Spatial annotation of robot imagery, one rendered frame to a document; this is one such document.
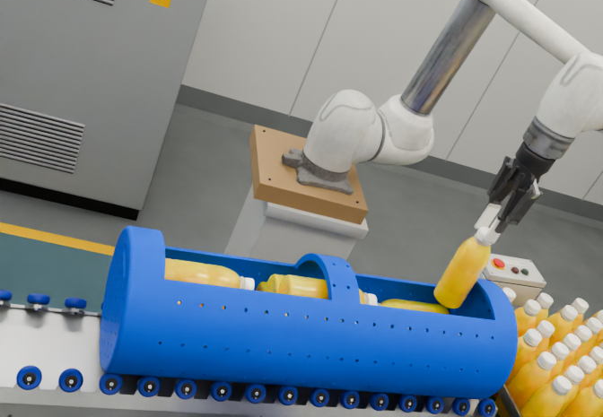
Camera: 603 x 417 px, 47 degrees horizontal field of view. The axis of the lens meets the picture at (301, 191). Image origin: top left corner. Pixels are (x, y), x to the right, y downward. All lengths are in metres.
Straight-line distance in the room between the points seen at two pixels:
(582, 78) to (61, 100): 2.18
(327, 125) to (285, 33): 2.29
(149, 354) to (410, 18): 3.31
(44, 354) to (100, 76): 1.66
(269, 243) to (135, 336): 0.87
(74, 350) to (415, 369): 0.71
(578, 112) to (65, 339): 1.12
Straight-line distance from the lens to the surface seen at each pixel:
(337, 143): 1.99
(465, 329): 1.57
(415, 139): 2.09
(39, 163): 3.22
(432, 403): 1.72
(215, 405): 1.52
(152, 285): 1.29
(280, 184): 1.99
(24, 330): 1.56
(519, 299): 2.14
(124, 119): 3.05
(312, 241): 2.09
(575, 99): 1.42
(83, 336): 1.56
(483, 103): 4.73
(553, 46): 1.64
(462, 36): 1.96
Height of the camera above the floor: 2.08
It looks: 31 degrees down
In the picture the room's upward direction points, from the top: 24 degrees clockwise
